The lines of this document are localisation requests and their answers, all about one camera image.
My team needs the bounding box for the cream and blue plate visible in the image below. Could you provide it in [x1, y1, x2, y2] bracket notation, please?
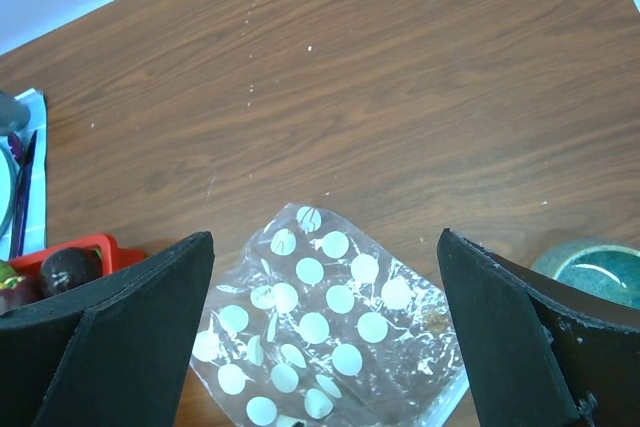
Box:
[0, 147, 17, 235]

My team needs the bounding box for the dark purple mangosteen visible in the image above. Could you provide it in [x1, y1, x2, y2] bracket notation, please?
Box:
[39, 247, 102, 297]

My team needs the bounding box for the red plastic tray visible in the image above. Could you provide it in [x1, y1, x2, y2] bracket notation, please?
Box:
[8, 233, 146, 276]

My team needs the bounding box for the teal ceramic mug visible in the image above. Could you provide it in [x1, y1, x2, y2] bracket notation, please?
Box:
[531, 239, 639, 310]

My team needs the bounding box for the light blue placemat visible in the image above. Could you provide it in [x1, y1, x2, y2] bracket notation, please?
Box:
[1, 88, 48, 260]

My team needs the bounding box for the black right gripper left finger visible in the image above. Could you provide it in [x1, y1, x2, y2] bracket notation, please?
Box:
[1, 232, 214, 426]

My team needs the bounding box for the purple plastic spoon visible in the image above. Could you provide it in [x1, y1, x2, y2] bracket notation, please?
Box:
[8, 130, 38, 259]

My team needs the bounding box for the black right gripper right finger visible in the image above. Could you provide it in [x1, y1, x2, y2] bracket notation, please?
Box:
[437, 229, 639, 426]

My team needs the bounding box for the clear polka dot zip bag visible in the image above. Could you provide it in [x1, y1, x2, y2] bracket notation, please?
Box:
[190, 204, 469, 426]

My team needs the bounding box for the grey cup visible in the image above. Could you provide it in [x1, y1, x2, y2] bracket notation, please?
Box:
[0, 91, 31, 137]

